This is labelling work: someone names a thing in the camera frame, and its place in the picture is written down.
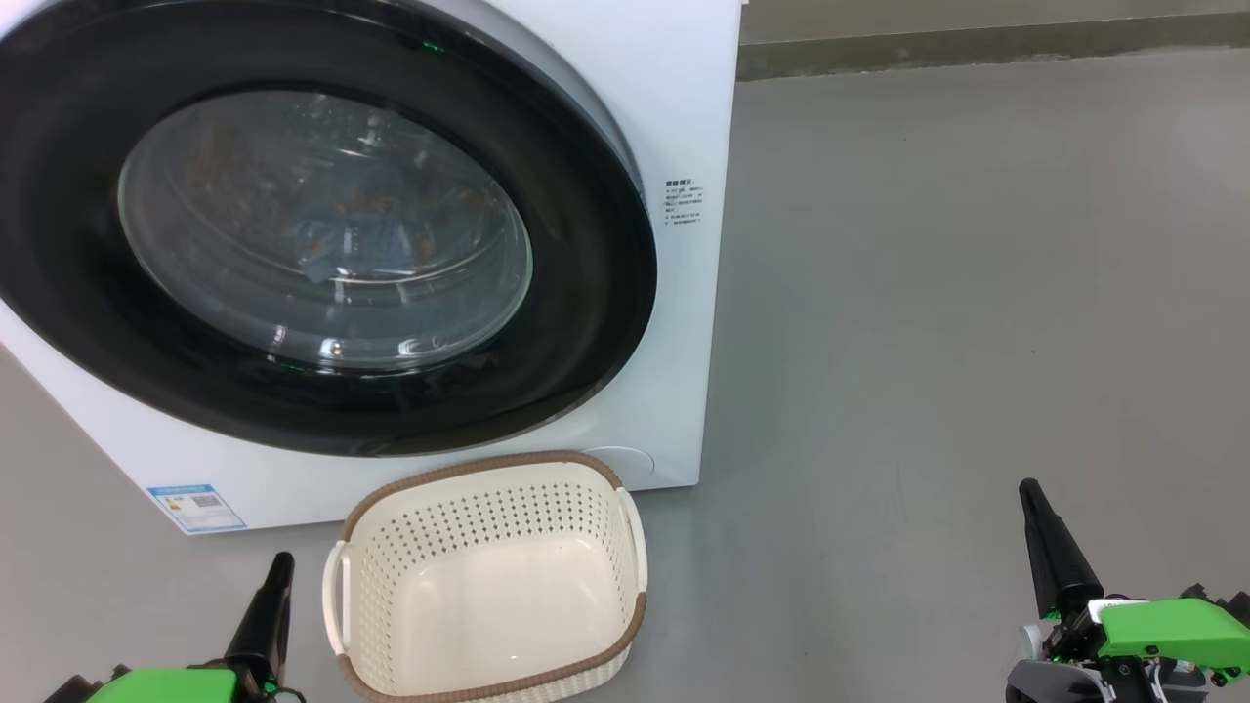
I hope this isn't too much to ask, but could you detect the cream perforated plastic laundry basket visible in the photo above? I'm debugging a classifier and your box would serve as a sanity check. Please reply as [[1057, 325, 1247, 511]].
[[322, 451, 648, 703]]

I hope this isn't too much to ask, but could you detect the blue cartoon print garment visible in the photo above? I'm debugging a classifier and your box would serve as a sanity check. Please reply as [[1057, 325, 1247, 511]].
[[283, 176, 499, 284]]

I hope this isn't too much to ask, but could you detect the round drain filter cover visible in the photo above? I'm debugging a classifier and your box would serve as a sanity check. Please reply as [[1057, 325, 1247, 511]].
[[578, 446, 655, 481]]

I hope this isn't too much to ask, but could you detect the white front-load washing machine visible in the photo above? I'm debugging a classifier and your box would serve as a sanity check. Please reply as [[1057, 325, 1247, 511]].
[[0, 0, 743, 536]]

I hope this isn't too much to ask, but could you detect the black text warning sticker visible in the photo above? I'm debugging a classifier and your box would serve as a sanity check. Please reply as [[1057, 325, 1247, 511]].
[[664, 179, 702, 227]]

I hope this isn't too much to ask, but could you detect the black round glass washer door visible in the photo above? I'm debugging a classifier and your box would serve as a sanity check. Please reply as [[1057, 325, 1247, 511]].
[[0, 0, 657, 458]]

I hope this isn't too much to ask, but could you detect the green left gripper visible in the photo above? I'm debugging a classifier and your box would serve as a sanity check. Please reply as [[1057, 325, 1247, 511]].
[[44, 553, 296, 703]]

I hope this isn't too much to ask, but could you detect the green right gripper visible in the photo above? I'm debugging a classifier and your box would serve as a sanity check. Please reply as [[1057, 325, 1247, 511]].
[[1006, 478, 1250, 703]]

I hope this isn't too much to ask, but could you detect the blue energy label sticker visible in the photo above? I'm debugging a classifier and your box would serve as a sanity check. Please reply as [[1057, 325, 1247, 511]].
[[146, 483, 247, 534]]

